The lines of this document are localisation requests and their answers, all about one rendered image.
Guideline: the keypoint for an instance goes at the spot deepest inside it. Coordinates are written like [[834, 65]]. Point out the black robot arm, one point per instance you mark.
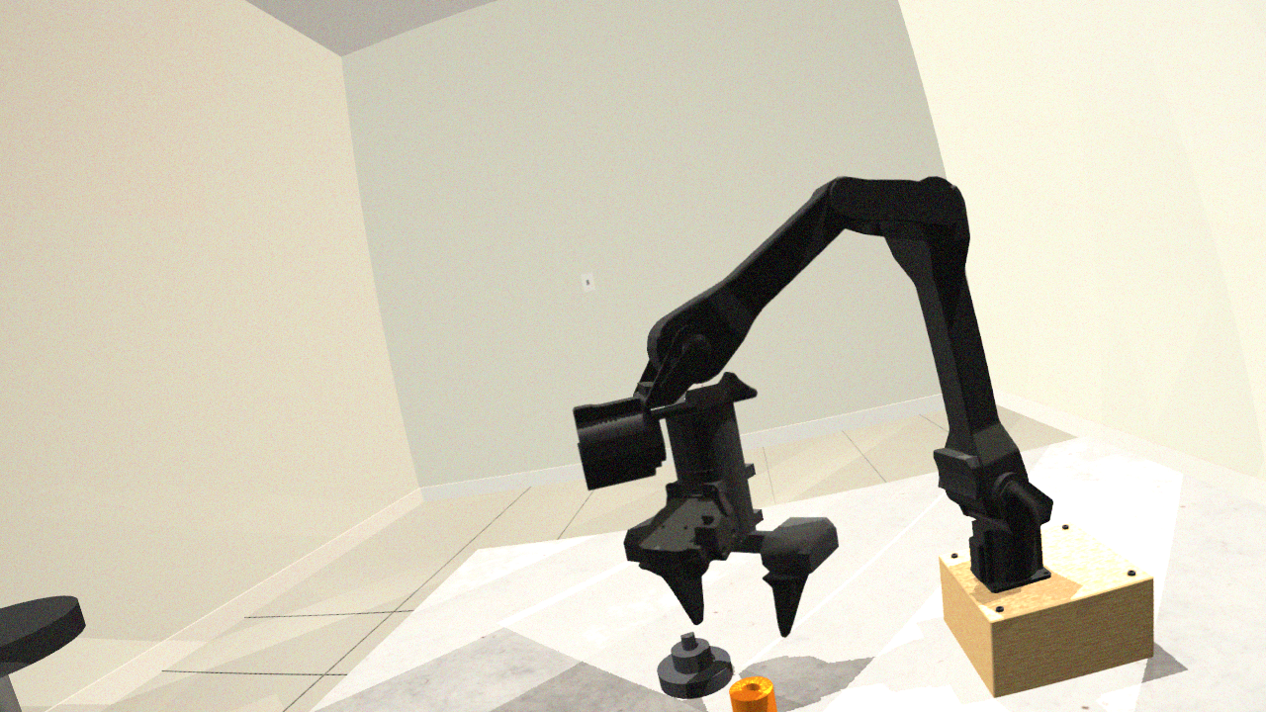
[[926, 227]]

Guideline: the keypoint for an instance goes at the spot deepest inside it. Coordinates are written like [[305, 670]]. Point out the orange knob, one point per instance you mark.
[[753, 694]]

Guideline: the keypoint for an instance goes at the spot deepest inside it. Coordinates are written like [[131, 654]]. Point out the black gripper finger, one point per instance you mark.
[[787, 592], [688, 592]]

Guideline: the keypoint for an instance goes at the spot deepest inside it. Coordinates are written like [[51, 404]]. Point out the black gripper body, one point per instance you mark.
[[797, 547]]

